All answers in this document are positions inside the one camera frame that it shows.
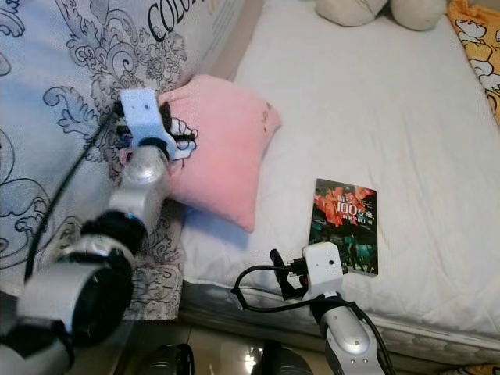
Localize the beige plush toy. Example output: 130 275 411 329
315 0 448 30

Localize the white bed mattress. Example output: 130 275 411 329
176 0 500 368

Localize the robot right leg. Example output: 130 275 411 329
254 342 320 375

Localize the yellow egg cartoon blanket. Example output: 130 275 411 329
447 0 500 127

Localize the robot left leg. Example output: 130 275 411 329
131 342 198 375

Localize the pink pillow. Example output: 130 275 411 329
121 74 283 234

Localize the grey floral patterned quilt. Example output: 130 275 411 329
0 0 247 321

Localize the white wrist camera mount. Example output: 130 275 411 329
119 87 177 161
302 241 345 299

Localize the robot leg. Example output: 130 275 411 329
131 342 198 375
254 342 320 375

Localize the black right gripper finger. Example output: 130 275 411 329
269 248 290 299

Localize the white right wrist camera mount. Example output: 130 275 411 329
302 241 345 299

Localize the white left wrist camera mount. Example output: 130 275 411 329
119 87 177 161

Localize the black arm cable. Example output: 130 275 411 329
231 264 399 375
22 105 126 282

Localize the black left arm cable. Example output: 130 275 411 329
22 105 126 282

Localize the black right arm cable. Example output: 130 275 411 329
231 264 399 375

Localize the dark red green book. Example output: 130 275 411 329
309 178 379 277

